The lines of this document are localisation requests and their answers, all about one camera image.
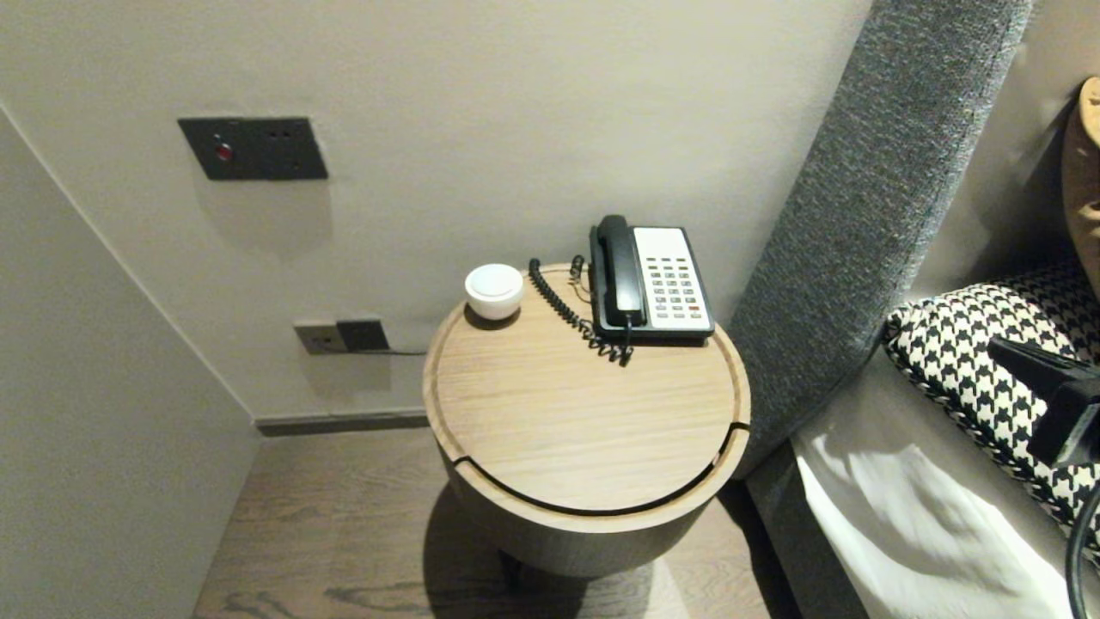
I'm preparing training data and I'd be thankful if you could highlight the black white houndstooth pillow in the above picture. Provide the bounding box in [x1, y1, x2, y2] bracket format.
[883, 265, 1100, 568]

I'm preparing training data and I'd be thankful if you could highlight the white bed sheet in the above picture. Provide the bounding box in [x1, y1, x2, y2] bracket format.
[791, 344, 1100, 619]

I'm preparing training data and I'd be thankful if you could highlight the light wooden rounded object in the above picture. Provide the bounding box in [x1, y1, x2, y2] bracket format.
[1059, 77, 1100, 302]

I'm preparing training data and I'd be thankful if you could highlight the grey fabric headboard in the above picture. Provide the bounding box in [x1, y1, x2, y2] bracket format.
[726, 0, 1032, 478]

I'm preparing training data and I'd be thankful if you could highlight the dark grey bed base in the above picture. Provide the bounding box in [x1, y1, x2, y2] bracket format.
[741, 434, 869, 619]

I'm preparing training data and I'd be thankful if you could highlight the black and white telephone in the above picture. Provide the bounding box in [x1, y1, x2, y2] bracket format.
[589, 227, 716, 346]

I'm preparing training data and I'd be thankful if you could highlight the black telephone handset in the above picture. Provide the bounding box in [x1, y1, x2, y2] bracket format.
[596, 216, 647, 329]

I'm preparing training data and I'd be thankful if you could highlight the round wooden nightstand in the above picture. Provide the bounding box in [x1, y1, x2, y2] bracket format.
[421, 262, 751, 594]

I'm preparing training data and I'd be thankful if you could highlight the small white round device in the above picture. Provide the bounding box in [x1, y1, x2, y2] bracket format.
[465, 264, 525, 322]

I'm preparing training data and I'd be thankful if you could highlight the black coiled telephone cord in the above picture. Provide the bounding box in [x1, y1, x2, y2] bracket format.
[528, 258, 637, 369]

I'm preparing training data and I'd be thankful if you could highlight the silver wall socket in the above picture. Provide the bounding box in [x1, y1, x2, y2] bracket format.
[294, 322, 348, 356]

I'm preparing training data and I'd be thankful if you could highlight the dark wall switch panel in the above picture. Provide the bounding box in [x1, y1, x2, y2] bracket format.
[178, 119, 329, 183]

